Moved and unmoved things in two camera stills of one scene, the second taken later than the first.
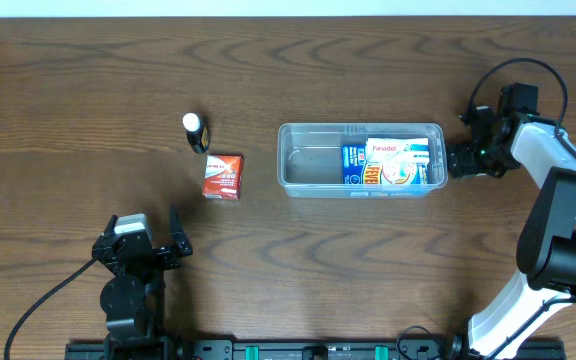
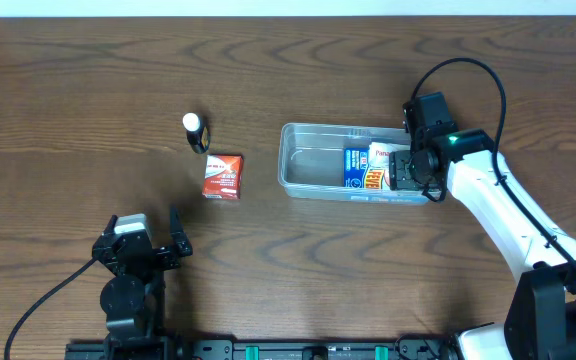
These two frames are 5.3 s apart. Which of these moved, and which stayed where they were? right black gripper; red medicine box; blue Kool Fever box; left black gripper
Moved: right black gripper
Stayed: red medicine box; left black gripper; blue Kool Fever box
